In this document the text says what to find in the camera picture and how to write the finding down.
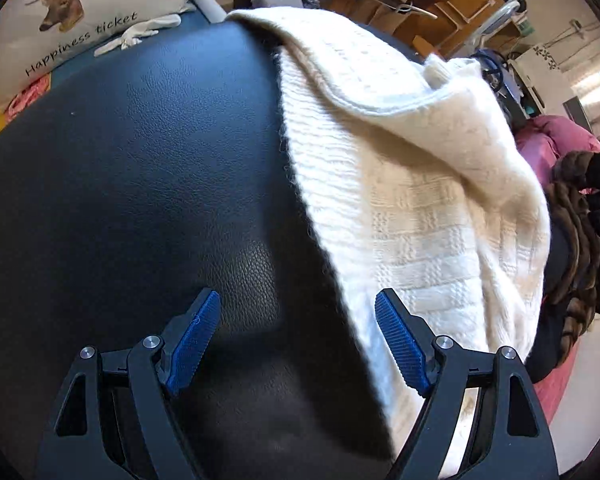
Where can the deer print cushion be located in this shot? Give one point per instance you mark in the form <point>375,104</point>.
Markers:
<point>36,36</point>

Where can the brown fur garment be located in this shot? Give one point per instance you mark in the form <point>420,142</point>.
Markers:
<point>571,292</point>

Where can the cream knitted sweater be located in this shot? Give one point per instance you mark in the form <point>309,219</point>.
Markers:
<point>411,181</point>

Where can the pink down jacket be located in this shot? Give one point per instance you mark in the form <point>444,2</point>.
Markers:
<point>542,142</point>

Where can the black leather ottoman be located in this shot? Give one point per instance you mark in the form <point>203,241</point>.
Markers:
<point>137,182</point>

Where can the white glove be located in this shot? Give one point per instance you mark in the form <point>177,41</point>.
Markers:
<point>135,34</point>

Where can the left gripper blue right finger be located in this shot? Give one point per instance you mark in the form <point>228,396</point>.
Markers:
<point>509,436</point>

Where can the wooden desk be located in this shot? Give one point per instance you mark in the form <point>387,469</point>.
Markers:
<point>446,27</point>

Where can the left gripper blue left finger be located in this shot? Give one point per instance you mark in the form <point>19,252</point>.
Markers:
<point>113,416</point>

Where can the pink patterned cloth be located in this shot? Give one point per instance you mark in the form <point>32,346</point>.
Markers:
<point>27,97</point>

